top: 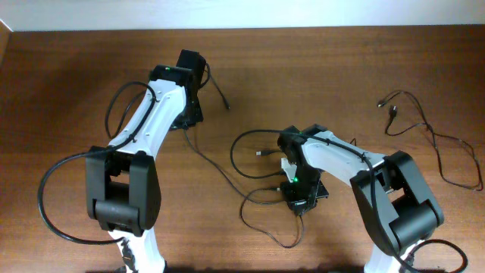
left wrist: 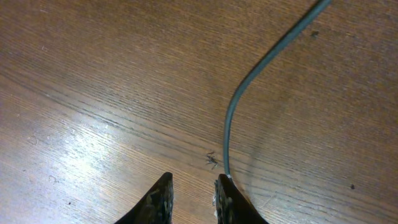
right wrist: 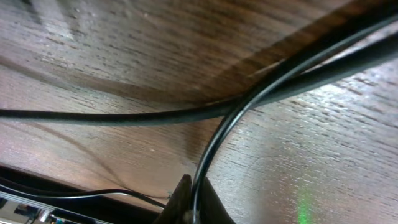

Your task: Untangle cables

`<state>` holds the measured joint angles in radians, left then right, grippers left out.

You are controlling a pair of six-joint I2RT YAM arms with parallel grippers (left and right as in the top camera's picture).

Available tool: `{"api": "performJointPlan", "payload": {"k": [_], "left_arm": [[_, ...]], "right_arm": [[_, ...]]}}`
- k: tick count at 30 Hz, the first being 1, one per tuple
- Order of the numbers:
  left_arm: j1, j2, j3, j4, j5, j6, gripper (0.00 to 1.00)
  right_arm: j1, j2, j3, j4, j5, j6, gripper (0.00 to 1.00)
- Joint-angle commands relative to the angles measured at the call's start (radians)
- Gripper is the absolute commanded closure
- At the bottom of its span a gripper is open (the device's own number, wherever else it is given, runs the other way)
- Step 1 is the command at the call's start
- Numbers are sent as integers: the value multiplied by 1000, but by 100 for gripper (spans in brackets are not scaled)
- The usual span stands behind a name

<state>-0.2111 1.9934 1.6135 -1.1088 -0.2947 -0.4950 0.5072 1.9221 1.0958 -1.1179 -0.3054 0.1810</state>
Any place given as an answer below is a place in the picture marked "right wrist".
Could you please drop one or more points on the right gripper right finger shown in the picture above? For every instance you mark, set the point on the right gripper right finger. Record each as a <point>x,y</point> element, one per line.
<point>211,210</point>

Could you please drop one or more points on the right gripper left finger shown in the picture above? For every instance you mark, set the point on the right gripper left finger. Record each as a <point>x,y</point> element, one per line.
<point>177,209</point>

